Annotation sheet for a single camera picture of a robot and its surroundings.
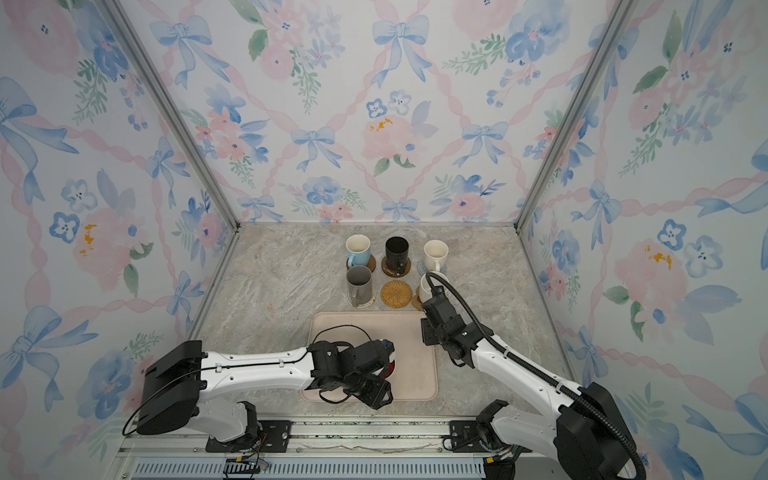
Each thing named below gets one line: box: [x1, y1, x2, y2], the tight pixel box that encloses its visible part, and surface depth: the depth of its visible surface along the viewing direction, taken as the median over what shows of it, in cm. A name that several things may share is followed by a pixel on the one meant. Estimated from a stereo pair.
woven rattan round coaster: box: [381, 280, 413, 309], surface depth 102 cm
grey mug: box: [346, 265, 372, 308], surface depth 92 cm
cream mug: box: [423, 239, 449, 273], surface depth 102 cm
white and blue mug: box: [346, 234, 371, 267], surface depth 102 cm
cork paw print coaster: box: [411, 285, 423, 311], surface depth 100 cm
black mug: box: [385, 236, 409, 275], surface depth 103 cm
